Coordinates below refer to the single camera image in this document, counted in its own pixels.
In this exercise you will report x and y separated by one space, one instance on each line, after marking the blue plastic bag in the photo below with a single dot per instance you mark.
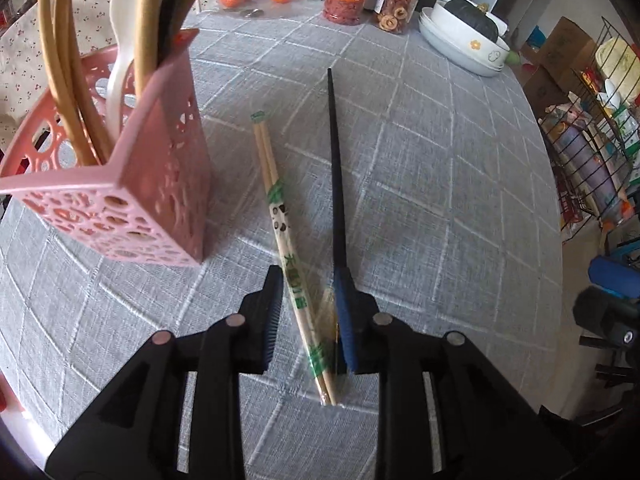
532 40

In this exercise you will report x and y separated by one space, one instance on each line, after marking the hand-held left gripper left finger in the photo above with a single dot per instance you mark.
271 335

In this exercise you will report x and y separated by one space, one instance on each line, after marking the small green fruit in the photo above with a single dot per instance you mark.
512 57

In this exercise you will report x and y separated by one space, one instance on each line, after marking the cardboard box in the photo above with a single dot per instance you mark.
542 90
565 45

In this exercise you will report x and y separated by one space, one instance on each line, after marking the white bowl with flower print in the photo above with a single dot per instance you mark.
475 50

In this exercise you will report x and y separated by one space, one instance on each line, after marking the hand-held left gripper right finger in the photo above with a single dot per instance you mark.
346 330

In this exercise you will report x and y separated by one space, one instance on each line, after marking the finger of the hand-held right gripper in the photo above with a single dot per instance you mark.
605 315
615 276

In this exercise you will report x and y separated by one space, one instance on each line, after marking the paper-wrapped disposable chopsticks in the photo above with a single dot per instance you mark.
280 220

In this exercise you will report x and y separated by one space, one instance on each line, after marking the dark green pumpkin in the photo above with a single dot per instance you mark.
467 15

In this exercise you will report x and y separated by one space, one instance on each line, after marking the small metal disc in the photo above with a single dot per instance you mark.
251 12

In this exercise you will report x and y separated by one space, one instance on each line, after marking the pink perforated utensil holder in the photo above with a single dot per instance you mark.
160 170

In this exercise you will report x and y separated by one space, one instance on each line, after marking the napa cabbage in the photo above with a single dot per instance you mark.
620 60

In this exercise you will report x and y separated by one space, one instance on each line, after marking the white plastic spoon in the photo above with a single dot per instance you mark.
122 20

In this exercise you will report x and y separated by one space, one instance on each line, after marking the group of wooden chopsticks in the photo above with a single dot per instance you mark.
20 60

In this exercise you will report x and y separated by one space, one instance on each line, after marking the purple wrapped roll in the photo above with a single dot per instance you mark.
585 160

